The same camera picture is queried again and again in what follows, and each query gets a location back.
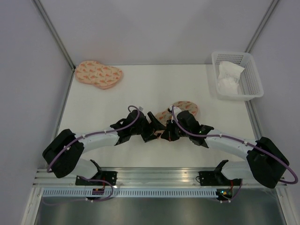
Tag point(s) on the floral mesh laundry bag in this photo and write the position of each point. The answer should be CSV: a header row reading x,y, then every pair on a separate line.
x,y
164,116

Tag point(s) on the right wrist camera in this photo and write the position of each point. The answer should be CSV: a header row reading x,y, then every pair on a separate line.
x,y
174,111

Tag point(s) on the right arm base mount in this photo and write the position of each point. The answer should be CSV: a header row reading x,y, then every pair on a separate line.
x,y
211,178

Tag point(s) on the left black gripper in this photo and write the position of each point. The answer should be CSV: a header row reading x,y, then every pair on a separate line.
x,y
154,125

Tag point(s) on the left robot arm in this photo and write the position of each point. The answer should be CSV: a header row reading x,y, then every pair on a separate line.
x,y
63,154

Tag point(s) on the white slotted cable duct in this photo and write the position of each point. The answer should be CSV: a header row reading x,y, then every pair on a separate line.
x,y
131,192

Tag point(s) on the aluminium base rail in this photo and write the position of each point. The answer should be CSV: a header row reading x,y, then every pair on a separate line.
x,y
132,178

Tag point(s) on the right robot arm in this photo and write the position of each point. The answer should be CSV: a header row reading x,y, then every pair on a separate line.
x,y
261,159

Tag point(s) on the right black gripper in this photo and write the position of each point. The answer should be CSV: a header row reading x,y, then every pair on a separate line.
x,y
168,134

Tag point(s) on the white perforated plastic basket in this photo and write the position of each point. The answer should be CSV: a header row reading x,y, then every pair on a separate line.
x,y
250,85

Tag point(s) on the left aluminium frame post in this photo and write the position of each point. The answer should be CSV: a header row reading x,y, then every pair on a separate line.
x,y
45,17

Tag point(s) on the right aluminium frame post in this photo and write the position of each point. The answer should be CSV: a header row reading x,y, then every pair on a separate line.
x,y
265,19

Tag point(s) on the white bra in basket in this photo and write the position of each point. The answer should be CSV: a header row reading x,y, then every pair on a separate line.
x,y
229,77

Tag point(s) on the aluminium frame post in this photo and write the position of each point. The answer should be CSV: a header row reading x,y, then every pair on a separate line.
x,y
265,19
45,17

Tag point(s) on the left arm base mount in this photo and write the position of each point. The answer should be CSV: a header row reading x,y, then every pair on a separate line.
x,y
99,182

